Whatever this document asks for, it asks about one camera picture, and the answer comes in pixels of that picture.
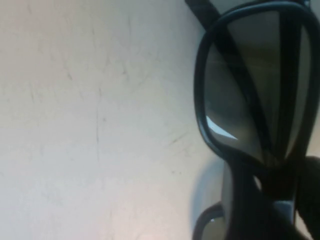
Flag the black framed glasses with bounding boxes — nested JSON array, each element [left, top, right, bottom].
[[184, 0, 320, 240]]

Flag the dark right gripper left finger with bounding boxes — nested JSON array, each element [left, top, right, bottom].
[[221, 159, 309, 240]]

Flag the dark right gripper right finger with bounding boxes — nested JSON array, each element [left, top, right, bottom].
[[296, 155, 320, 236]]

